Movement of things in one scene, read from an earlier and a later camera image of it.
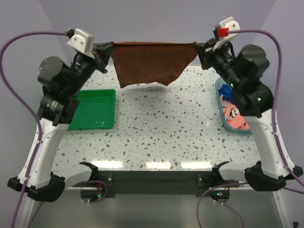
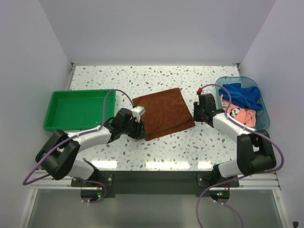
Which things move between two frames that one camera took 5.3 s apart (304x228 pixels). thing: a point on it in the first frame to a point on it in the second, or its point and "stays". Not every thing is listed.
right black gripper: x=206 y=52 to x=196 y=118
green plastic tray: x=95 y=110 stays
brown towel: x=141 y=62 to x=166 y=112
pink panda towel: x=233 y=117 stays
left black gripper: x=100 y=51 to x=139 y=133
